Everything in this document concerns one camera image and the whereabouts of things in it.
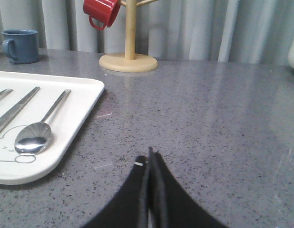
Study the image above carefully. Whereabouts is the red enamel mug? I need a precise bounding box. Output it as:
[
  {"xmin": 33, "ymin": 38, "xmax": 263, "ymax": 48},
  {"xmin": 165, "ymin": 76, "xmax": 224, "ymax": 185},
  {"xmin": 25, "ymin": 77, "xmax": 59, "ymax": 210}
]
[{"xmin": 83, "ymin": 0, "xmax": 121, "ymax": 30}]

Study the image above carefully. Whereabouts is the wooden mug tree stand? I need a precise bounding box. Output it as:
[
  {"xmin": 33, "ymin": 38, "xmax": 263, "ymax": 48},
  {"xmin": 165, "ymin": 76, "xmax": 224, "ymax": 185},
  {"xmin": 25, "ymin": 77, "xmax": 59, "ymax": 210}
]
[{"xmin": 99, "ymin": 0, "xmax": 158, "ymax": 73}]

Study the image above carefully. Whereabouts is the silver metal chopstick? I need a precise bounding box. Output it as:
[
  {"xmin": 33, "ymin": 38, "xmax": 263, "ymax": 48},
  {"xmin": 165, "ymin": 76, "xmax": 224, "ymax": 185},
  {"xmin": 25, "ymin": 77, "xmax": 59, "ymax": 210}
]
[
  {"xmin": 0, "ymin": 86, "xmax": 38, "ymax": 133},
  {"xmin": 0, "ymin": 86, "xmax": 41, "ymax": 139}
]

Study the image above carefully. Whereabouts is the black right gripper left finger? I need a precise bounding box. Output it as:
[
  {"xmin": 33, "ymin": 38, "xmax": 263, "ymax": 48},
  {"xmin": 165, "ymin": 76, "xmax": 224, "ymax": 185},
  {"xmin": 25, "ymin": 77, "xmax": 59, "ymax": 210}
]
[{"xmin": 84, "ymin": 156, "xmax": 149, "ymax": 228}]

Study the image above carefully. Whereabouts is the blue enamel mug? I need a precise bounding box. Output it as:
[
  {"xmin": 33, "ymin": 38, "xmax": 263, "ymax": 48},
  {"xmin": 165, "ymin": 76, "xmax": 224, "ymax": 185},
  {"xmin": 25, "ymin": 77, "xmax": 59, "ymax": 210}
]
[{"xmin": 2, "ymin": 29, "xmax": 39, "ymax": 64}]

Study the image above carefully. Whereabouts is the cream rabbit serving tray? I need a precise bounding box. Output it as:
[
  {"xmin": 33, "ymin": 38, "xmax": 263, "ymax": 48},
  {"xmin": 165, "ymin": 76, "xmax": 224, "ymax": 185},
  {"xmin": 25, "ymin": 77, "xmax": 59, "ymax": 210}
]
[{"xmin": 0, "ymin": 71, "xmax": 105, "ymax": 185}]

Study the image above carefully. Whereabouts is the silver metal spoon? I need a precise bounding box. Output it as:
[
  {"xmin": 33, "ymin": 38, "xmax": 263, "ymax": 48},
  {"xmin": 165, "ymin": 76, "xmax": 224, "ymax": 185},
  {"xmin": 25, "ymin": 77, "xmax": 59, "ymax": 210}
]
[{"xmin": 14, "ymin": 89, "xmax": 71, "ymax": 156}]

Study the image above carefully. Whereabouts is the silver metal fork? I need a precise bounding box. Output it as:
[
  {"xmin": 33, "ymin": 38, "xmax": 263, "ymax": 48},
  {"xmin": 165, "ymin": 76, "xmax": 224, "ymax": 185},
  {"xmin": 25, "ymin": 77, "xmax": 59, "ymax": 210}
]
[{"xmin": 0, "ymin": 88, "xmax": 13, "ymax": 100}]

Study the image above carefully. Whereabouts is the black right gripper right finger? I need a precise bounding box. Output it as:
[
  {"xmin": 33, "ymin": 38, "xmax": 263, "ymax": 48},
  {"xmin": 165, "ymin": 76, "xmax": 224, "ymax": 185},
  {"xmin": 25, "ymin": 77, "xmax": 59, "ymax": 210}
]
[{"xmin": 148, "ymin": 147, "xmax": 226, "ymax": 228}]

